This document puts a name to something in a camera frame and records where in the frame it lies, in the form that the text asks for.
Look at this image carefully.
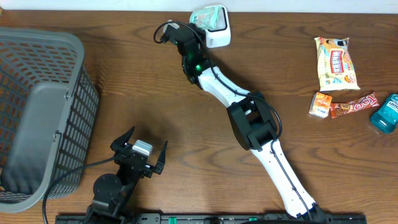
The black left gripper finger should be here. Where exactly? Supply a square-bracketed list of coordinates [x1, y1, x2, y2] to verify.
[110, 126, 135, 151]
[154, 141, 168, 175]

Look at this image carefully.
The green wet wipes pack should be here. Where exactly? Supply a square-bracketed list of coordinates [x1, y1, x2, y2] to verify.
[189, 5, 225, 31]

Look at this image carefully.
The small orange box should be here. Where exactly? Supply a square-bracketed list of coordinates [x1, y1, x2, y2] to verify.
[309, 92, 332, 118]

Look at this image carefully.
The orange snack bag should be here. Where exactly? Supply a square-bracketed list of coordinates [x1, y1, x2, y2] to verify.
[314, 37, 360, 92]

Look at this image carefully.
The red chocolate bar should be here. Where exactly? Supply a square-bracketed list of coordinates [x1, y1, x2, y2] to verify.
[330, 92, 379, 118]

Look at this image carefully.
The blue mouthwash bottle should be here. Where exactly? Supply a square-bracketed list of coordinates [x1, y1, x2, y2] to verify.
[370, 93, 397, 134]

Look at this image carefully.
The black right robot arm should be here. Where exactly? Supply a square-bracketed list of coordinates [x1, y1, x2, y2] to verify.
[161, 22, 316, 220]

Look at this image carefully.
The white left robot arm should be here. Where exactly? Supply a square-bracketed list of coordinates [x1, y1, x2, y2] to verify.
[81, 128, 168, 223]

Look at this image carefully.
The white barcode scanner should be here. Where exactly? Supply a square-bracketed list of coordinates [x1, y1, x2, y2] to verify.
[205, 4, 231, 48]

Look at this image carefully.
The grey plastic basket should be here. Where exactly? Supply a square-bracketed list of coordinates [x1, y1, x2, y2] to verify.
[1, 27, 99, 213]

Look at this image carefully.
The black left camera cable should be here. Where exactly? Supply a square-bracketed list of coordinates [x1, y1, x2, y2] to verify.
[42, 156, 121, 224]

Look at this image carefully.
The black camera cable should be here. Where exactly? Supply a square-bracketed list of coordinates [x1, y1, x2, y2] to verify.
[153, 21, 315, 218]
[42, 156, 121, 224]

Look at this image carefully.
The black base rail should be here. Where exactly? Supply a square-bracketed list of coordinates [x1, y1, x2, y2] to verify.
[55, 213, 368, 224]

